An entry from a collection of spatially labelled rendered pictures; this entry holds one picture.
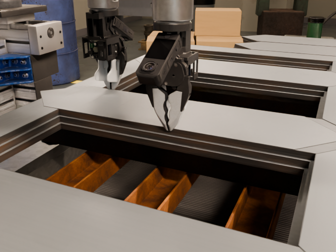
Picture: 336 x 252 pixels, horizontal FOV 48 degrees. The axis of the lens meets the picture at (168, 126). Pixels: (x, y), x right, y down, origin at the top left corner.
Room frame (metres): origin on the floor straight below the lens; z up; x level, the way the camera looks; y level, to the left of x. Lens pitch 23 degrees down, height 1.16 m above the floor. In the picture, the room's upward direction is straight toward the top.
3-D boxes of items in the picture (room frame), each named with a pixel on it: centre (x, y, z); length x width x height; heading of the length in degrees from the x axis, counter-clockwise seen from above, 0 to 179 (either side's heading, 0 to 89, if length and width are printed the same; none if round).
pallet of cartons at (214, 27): (4.53, -0.32, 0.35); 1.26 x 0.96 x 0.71; 76
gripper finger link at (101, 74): (0.97, 0.17, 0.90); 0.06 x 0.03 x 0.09; 156
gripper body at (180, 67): (0.73, -0.01, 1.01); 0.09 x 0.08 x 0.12; 156
